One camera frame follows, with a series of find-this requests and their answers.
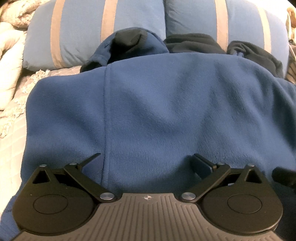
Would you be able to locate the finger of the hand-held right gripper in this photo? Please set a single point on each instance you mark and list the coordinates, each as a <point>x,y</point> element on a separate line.
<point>285,177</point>

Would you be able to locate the cream crocheted blanket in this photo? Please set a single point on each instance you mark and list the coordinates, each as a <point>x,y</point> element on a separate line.
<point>9,69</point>

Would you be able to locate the floral patterned cloth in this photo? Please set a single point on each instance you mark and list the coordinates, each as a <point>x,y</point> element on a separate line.
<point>16,14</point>

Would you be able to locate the white quilted bedspread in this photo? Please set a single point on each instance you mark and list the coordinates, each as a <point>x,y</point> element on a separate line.
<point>13,143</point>

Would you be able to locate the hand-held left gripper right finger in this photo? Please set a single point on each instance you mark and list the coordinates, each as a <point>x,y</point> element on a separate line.
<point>203,170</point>

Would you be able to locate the blue pillow with beige stripes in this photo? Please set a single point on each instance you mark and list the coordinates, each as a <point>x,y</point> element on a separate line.
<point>196,20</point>
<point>76,30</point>

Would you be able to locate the blue fleece jacket dark lining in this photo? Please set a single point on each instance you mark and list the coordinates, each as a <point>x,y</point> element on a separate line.
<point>161,104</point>

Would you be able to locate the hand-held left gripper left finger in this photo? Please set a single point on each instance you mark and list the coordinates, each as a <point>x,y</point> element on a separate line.
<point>91,159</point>

